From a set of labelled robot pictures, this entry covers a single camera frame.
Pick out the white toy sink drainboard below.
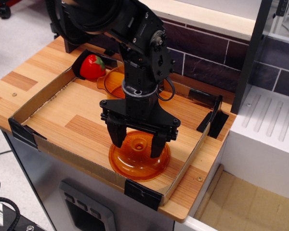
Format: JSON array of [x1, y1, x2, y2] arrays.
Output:
[[222, 87, 289, 198]]

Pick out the orange transparent pot lid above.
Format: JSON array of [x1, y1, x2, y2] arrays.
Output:
[[108, 131, 171, 181]]

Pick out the orange transparent pot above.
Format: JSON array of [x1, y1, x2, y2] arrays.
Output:
[[96, 64, 164, 101]]

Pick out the black caster wheel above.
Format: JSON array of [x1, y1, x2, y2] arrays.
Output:
[[0, 3, 11, 19]]

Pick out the dark grey vertical post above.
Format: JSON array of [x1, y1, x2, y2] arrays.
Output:
[[231, 0, 272, 114]]

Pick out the cardboard fence with black tape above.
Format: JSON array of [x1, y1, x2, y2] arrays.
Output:
[[9, 50, 235, 210]]

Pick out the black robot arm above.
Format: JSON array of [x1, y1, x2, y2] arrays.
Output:
[[46, 0, 180, 158]]

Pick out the red toy strawberry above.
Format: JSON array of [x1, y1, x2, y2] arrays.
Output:
[[80, 54, 106, 79]]

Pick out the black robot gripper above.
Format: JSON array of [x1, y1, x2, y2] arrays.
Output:
[[100, 96, 181, 158]]

